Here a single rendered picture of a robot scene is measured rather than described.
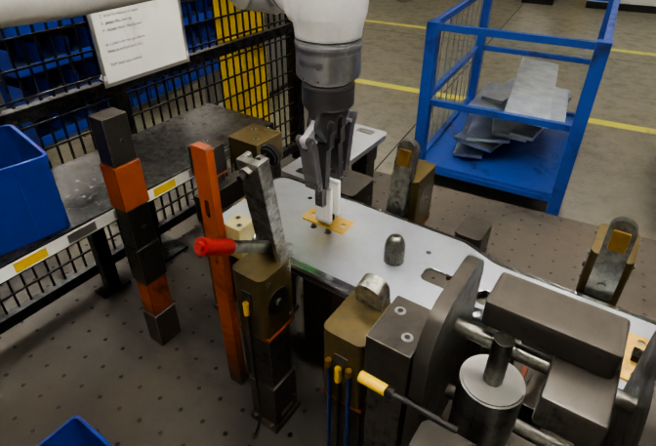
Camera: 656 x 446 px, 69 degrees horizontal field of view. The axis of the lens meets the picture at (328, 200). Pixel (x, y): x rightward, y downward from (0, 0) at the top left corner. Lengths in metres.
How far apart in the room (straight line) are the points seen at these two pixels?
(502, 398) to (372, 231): 0.41
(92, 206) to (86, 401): 0.37
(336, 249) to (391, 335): 0.31
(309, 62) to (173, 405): 0.66
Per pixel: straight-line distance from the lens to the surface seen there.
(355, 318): 0.58
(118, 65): 1.12
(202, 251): 0.58
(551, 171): 2.93
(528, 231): 1.43
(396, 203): 0.89
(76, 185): 1.00
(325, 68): 0.64
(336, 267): 0.75
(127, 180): 0.85
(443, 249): 0.81
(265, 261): 0.69
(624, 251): 0.79
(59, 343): 1.18
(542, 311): 0.46
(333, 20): 0.62
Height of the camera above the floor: 1.49
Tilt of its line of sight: 33 degrees down
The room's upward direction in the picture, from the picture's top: straight up
